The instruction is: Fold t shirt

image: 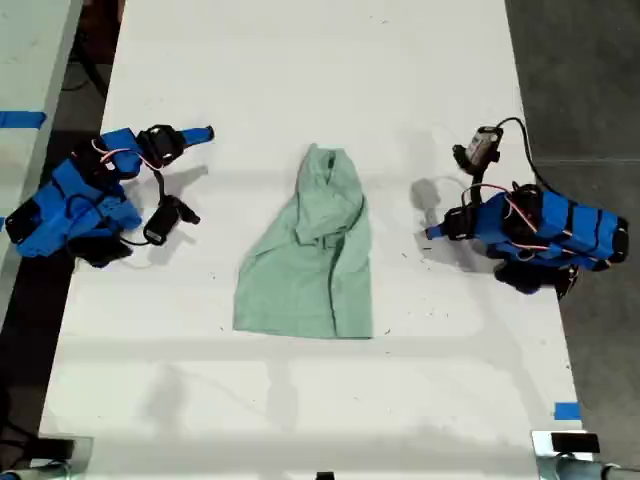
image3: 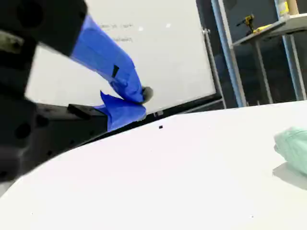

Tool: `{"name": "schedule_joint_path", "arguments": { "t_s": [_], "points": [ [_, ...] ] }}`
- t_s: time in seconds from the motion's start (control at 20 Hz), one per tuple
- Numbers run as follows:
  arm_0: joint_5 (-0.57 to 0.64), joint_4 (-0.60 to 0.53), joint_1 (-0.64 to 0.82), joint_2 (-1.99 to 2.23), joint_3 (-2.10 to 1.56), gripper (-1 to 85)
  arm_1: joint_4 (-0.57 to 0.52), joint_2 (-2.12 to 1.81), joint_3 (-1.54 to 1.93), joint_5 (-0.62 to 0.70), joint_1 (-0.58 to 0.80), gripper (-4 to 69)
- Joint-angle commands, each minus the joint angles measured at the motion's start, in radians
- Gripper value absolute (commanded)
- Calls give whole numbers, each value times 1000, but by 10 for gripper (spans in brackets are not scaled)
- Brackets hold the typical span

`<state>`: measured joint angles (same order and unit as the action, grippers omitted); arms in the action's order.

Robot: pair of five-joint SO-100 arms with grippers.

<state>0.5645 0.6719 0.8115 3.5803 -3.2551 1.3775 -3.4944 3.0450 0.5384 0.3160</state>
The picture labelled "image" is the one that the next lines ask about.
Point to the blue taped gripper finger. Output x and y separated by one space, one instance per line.
198 139
437 236
197 132
437 229

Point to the pale green T-shirt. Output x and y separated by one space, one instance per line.
305 280

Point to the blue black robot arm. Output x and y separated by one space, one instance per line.
75 200
565 230

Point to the long blue tape strip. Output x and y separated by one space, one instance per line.
22 119

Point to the grey side table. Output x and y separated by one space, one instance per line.
30 75

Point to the square blue tape piece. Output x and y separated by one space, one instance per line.
567 411

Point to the small black box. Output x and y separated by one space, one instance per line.
575 442
55 447

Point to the grey metal tube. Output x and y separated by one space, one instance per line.
595 471
35 472

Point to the black camera stalk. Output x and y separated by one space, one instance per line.
475 172
161 187

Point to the black camera box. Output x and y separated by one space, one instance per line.
484 145
161 225

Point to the metal table clamp bracket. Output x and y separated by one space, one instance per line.
82 450
542 450

